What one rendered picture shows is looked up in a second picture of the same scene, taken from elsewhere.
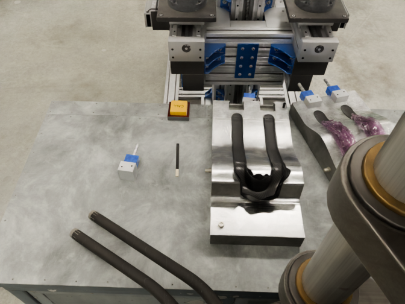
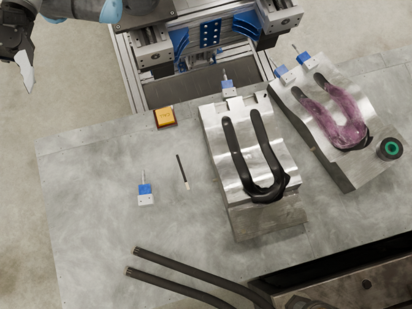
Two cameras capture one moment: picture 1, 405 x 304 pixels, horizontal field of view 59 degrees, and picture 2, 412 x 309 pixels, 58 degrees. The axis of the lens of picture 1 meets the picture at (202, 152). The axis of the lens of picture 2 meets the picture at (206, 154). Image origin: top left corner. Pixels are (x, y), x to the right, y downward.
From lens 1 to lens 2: 0.59 m
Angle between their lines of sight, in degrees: 25
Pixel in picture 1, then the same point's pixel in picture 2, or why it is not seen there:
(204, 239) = (229, 240)
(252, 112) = (238, 111)
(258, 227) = (271, 224)
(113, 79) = (42, 29)
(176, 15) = (134, 22)
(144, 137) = (144, 156)
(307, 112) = (284, 91)
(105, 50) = not seen: outside the picture
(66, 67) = not seen: outside the picture
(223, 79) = (189, 52)
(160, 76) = not seen: hidden behind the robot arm
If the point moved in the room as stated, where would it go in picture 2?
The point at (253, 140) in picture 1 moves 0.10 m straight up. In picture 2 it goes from (247, 141) to (251, 133)
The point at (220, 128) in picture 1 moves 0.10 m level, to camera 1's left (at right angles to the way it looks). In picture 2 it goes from (215, 138) to (188, 145)
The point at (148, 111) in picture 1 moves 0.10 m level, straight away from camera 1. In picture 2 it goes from (135, 125) to (124, 103)
